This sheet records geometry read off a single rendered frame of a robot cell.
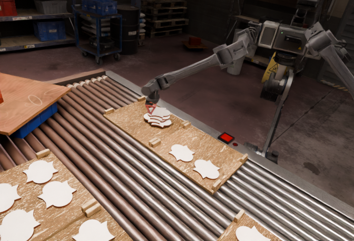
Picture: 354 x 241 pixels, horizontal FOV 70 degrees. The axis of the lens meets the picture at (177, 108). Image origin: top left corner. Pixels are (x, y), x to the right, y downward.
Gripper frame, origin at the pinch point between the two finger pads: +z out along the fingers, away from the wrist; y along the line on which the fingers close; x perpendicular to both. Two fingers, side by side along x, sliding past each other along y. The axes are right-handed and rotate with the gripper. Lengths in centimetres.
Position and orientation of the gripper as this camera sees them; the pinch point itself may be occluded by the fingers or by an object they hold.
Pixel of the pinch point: (151, 109)
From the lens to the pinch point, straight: 156.7
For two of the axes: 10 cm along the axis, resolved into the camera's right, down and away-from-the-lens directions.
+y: -1.3, 4.9, -8.6
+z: -1.3, 8.5, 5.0
